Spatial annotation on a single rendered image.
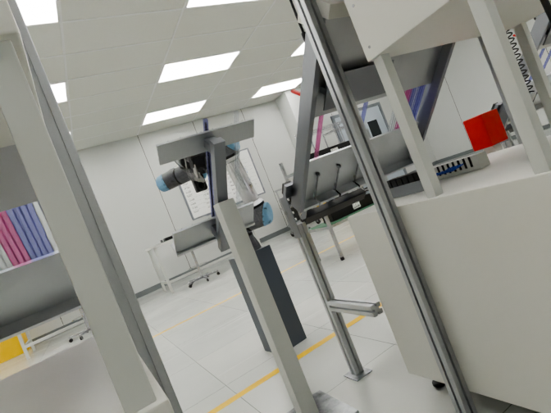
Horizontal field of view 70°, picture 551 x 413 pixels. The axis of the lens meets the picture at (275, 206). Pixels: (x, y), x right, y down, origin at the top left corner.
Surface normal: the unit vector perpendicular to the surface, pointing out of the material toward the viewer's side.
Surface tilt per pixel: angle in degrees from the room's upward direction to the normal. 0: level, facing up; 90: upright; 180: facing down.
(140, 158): 90
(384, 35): 90
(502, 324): 90
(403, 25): 90
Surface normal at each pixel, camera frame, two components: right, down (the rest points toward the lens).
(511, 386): -0.82, 0.33
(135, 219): 0.43, -0.16
